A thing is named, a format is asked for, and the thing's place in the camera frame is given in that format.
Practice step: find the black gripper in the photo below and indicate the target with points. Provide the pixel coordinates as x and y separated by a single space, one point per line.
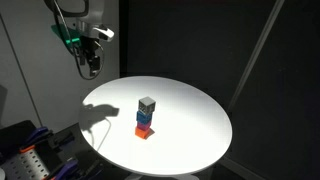
88 50

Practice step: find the grey building block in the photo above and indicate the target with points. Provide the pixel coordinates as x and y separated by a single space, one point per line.
146 105

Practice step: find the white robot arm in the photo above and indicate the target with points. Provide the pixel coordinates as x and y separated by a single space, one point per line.
81 33

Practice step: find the blue building block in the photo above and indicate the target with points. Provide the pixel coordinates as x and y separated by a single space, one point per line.
142 118

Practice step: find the magenta building block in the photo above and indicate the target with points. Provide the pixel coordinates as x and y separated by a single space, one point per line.
144 127

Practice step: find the orange building block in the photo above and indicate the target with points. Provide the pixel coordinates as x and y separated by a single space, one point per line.
142 133

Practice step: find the purple clamp upper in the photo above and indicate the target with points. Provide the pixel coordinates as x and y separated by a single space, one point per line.
37 135

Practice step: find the purple clamp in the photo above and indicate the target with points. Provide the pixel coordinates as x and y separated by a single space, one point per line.
67 169
37 135

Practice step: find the purple clamp lower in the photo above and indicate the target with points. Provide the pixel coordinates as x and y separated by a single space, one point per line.
67 169

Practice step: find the perforated metal plate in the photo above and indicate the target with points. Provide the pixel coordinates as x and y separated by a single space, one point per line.
25 166

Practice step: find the round white table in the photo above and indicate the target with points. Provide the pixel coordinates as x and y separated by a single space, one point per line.
190 131

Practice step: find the grey diagonal pole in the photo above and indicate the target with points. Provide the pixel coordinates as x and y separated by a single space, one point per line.
256 52

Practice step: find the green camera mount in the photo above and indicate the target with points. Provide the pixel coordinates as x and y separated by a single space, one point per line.
66 34

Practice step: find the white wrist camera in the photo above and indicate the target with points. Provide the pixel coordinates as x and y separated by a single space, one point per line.
106 35

